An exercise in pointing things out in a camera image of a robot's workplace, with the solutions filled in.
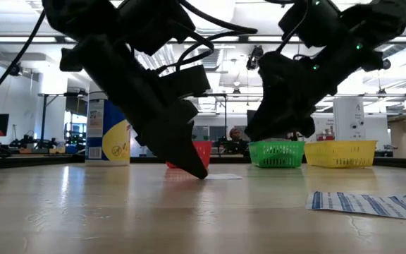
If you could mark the red background box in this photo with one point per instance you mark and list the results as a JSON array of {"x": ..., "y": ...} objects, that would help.
[{"x": 324, "y": 135}]

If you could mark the white background cabinet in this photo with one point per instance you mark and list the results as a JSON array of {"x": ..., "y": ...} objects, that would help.
[{"x": 351, "y": 118}]

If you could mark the black background robot arm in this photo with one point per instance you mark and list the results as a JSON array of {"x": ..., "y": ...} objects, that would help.
[
  {"x": 21, "y": 142},
  {"x": 49, "y": 143}
]

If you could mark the wide blue striped bandage packet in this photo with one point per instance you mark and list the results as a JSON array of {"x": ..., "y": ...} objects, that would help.
[{"x": 365, "y": 205}]

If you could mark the green plastic basket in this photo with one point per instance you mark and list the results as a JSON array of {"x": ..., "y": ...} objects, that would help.
[{"x": 276, "y": 155}]

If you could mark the black overhead frame light bar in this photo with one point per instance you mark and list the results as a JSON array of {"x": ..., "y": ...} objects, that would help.
[{"x": 23, "y": 39}]

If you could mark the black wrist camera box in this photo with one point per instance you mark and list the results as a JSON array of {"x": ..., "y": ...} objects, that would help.
[
  {"x": 280, "y": 70},
  {"x": 189, "y": 81}
]

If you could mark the black table edge rail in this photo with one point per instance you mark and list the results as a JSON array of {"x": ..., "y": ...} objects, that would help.
[{"x": 30, "y": 163}]

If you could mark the person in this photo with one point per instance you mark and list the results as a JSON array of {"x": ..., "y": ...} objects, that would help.
[{"x": 234, "y": 135}]

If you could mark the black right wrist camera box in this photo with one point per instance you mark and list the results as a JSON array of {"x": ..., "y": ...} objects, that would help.
[{"x": 280, "y": 70}]

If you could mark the silver ceiling air duct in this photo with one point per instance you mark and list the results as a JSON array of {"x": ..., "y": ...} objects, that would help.
[{"x": 211, "y": 60}]

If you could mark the red plastic basket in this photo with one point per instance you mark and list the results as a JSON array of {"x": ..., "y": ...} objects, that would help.
[{"x": 203, "y": 150}]

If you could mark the black ceiling mounted camera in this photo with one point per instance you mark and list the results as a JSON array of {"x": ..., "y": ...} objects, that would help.
[
  {"x": 386, "y": 64},
  {"x": 15, "y": 69}
]

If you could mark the black background frame post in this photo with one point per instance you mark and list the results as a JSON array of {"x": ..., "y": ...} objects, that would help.
[{"x": 44, "y": 120}]

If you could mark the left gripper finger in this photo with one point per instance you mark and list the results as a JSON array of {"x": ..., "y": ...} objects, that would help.
[{"x": 175, "y": 148}]

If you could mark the white packet with blue label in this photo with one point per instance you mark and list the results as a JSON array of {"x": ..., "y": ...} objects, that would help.
[{"x": 226, "y": 176}]

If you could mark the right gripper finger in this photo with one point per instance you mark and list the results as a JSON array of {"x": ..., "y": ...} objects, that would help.
[{"x": 280, "y": 113}]

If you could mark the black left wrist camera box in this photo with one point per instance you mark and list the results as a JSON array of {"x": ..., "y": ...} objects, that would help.
[{"x": 189, "y": 81}]

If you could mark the white blue yellow wipes canister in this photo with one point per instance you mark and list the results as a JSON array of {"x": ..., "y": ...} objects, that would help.
[{"x": 108, "y": 141}]

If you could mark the yellow plastic basket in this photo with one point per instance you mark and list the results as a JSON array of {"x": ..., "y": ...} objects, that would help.
[{"x": 340, "y": 154}]

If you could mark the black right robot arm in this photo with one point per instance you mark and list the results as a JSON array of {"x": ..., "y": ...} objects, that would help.
[{"x": 365, "y": 21}]

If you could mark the black hanging overhead camera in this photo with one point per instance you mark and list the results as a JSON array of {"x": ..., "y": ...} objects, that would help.
[{"x": 256, "y": 58}]

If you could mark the black background frame stand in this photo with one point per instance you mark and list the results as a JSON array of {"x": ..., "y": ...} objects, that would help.
[{"x": 225, "y": 116}]

